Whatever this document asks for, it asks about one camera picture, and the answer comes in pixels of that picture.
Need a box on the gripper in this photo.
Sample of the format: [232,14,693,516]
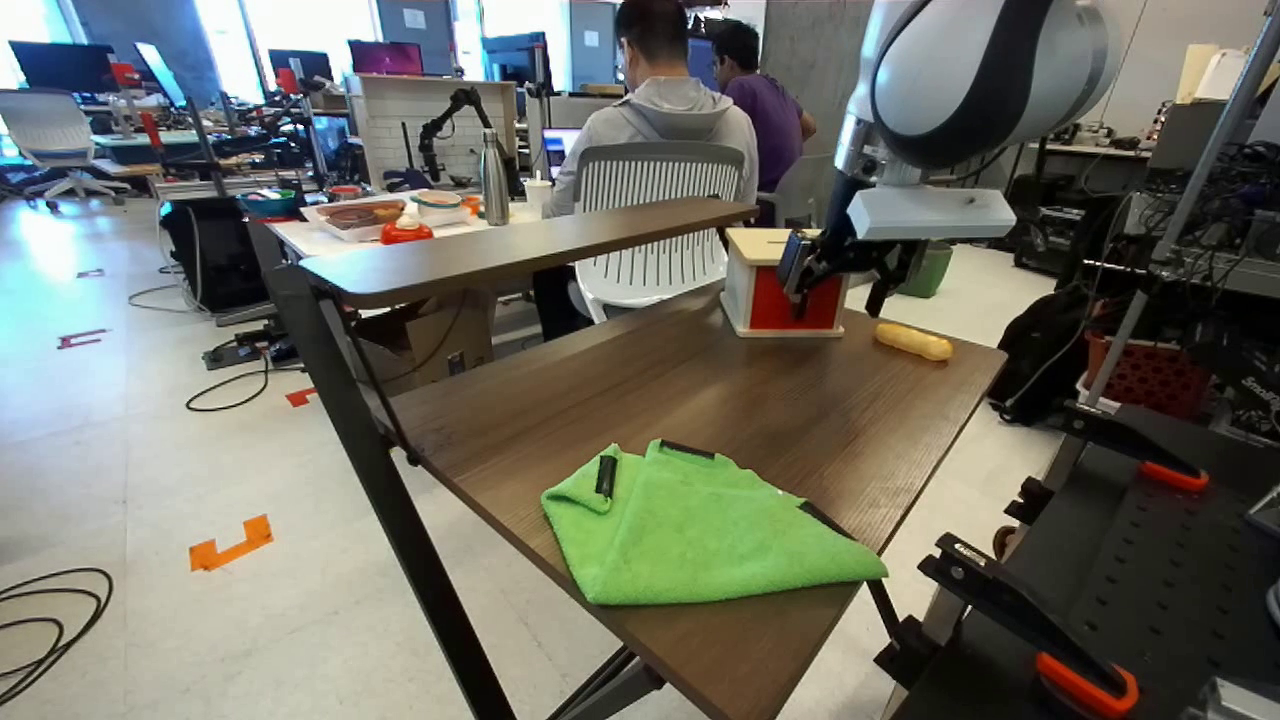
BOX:
[778,176,928,322]

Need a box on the red drawer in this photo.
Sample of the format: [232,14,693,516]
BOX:
[749,266,846,332]

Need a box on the small wooden drawer box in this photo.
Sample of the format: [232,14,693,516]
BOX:
[721,227,852,340]

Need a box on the green bin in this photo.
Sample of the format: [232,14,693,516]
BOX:
[894,240,955,300]

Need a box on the yellow oblong toy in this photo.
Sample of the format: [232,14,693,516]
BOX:
[874,320,955,363]

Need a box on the person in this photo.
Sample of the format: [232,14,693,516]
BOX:
[533,0,761,343]
[711,19,818,198]

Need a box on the white slatted chair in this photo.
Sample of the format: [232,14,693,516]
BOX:
[571,141,750,324]

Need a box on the black backpack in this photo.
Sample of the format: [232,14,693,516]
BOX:
[988,284,1103,428]

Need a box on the green microfibre cloth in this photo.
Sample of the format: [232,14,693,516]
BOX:
[540,438,890,608]

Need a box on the laptop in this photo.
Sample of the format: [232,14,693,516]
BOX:
[540,126,584,183]

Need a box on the red plastic basket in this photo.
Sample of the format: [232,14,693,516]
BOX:
[1084,331,1213,422]

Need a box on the black clamp with orange tips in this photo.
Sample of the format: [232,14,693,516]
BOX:
[917,532,1142,720]
[1061,399,1212,494]

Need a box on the steel bottle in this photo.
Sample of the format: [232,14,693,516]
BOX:
[479,127,512,228]

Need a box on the white bowl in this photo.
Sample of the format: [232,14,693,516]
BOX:
[409,189,467,227]

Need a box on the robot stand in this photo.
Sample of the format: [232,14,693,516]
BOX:
[874,400,1280,720]

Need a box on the cardboard box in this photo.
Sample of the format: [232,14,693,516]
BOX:
[354,289,499,398]

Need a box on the orange lidded container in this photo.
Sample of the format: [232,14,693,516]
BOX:
[379,214,436,247]

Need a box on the white tiled board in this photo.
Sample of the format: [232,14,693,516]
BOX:
[346,74,520,193]

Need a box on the tray with bowls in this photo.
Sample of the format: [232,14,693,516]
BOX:
[301,196,412,244]

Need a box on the monitor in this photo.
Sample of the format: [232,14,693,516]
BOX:
[267,47,335,87]
[7,39,120,97]
[347,39,426,77]

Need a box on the teal bowl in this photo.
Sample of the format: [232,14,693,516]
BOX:
[237,187,302,220]

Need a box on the power strip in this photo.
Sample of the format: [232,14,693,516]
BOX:
[202,328,302,372]

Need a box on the black bag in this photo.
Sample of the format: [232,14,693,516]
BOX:
[159,196,273,315]

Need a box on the white office chair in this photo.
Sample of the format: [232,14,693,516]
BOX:
[0,87,132,213]

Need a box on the coil of black cable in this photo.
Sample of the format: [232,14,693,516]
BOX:
[0,567,115,707]

